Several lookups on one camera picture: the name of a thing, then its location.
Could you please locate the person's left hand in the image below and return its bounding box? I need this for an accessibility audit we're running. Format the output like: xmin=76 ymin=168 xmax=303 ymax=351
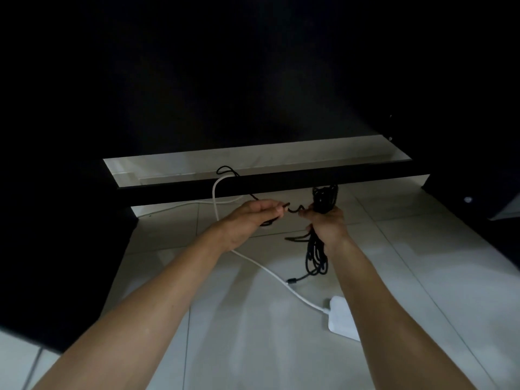
xmin=210 ymin=200 xmax=287 ymax=253

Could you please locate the person's right hand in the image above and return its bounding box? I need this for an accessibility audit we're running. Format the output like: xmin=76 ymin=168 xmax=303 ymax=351
xmin=298 ymin=206 xmax=353 ymax=254

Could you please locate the black cable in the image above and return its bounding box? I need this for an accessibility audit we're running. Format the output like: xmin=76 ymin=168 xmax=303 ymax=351
xmin=216 ymin=165 xmax=340 ymax=287

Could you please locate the person's left forearm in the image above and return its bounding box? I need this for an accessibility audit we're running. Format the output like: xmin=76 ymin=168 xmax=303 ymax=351
xmin=28 ymin=225 xmax=235 ymax=390

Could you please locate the person's right forearm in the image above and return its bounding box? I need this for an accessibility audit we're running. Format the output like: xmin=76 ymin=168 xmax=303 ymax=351
xmin=325 ymin=235 xmax=478 ymax=390

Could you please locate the black desk crossbar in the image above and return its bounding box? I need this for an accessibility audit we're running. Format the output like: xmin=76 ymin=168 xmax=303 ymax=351
xmin=117 ymin=160 xmax=431 ymax=208

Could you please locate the white power adapter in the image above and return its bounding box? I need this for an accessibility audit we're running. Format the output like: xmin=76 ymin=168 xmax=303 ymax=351
xmin=324 ymin=296 xmax=362 ymax=343

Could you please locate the white cable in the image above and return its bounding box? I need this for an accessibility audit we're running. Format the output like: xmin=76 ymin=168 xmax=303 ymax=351
xmin=136 ymin=175 xmax=330 ymax=314

